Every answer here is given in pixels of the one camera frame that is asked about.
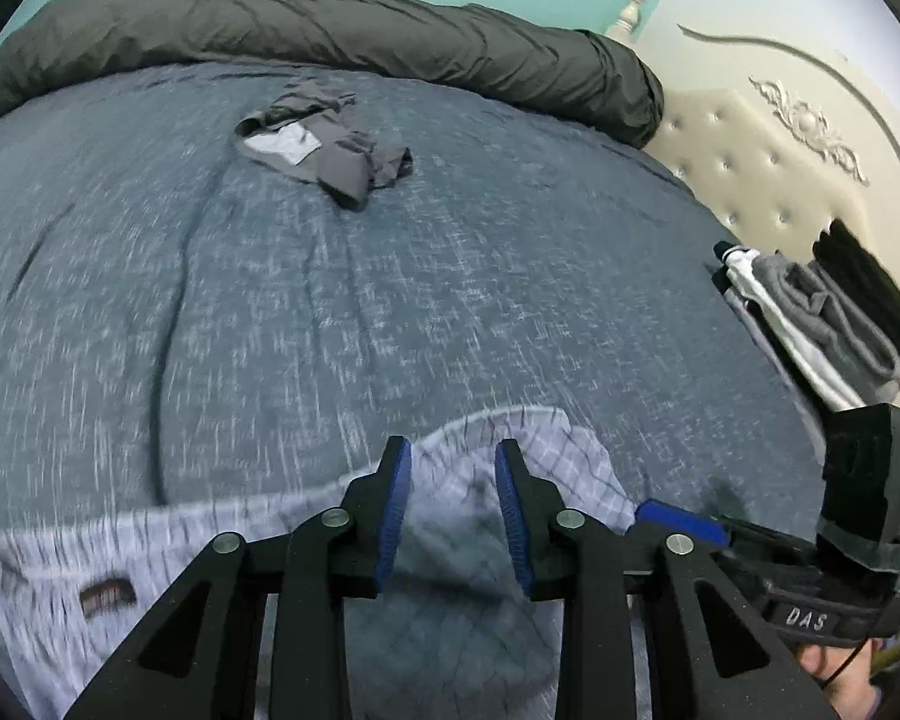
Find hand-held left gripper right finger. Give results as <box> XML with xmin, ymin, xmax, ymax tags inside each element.
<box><xmin>493</xmin><ymin>439</ymin><xmax>841</xmax><ymax>720</ymax></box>

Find grey folded garment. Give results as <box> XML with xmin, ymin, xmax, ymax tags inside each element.
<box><xmin>750</xmin><ymin>251</ymin><xmax>900</xmax><ymax>406</ymax></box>

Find black folded garment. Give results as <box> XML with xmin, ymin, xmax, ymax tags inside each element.
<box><xmin>812</xmin><ymin>219</ymin><xmax>900</xmax><ymax>365</ymax></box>

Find cream tufted headboard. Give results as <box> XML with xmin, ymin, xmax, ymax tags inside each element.
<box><xmin>607</xmin><ymin>15</ymin><xmax>900</xmax><ymax>421</ymax></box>

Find grey underwear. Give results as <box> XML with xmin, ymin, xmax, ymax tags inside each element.
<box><xmin>232</xmin><ymin>79</ymin><xmax>415</xmax><ymax>212</ymax></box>

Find person's right hand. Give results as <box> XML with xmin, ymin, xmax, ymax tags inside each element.
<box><xmin>797</xmin><ymin>643</ymin><xmax>875</xmax><ymax>707</ymax></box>

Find small cream bedpost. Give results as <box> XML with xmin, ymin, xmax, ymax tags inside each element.
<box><xmin>604</xmin><ymin>0</ymin><xmax>650</xmax><ymax>46</ymax></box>

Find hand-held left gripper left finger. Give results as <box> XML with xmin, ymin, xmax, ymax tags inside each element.
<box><xmin>64</xmin><ymin>435</ymin><xmax>413</xmax><ymax>720</ymax></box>

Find bed with blue sheet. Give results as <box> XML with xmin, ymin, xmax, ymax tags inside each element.
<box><xmin>0</xmin><ymin>64</ymin><xmax>833</xmax><ymax>720</ymax></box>

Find rolled grey duvet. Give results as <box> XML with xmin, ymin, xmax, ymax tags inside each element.
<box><xmin>0</xmin><ymin>0</ymin><xmax>665</xmax><ymax>151</ymax></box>

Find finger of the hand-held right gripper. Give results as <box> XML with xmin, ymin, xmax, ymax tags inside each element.
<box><xmin>636</xmin><ymin>499</ymin><xmax>820</xmax><ymax>602</ymax></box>

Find blue checked shorts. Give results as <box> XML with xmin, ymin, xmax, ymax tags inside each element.
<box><xmin>0</xmin><ymin>405</ymin><xmax>638</xmax><ymax>720</ymax></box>

